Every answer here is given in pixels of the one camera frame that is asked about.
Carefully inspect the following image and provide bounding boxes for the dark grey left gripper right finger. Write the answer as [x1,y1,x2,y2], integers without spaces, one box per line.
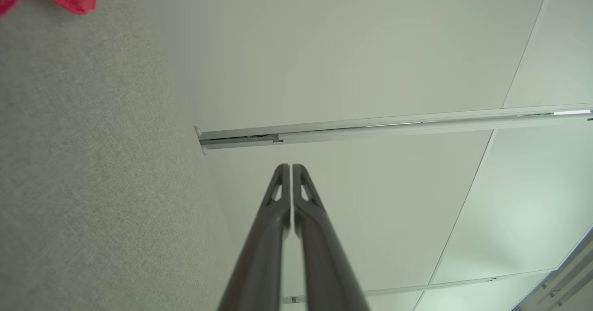
[292,164,371,311]

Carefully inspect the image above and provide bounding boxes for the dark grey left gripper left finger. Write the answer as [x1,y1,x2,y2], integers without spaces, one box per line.
[218,164,291,311]

